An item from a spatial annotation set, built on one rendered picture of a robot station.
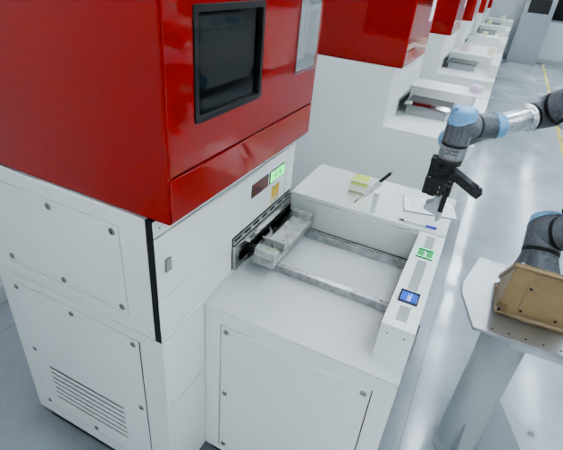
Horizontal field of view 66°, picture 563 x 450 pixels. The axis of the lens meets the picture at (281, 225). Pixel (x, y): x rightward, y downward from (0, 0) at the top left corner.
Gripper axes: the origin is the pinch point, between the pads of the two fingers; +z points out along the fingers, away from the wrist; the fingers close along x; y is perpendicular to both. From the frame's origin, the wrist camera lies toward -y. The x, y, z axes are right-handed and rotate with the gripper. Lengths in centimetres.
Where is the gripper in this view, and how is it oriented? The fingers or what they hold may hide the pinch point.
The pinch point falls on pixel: (439, 218)
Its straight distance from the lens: 147.8
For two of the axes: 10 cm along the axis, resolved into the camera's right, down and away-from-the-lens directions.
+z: -0.8, 8.5, 5.2
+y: -8.9, -3.0, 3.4
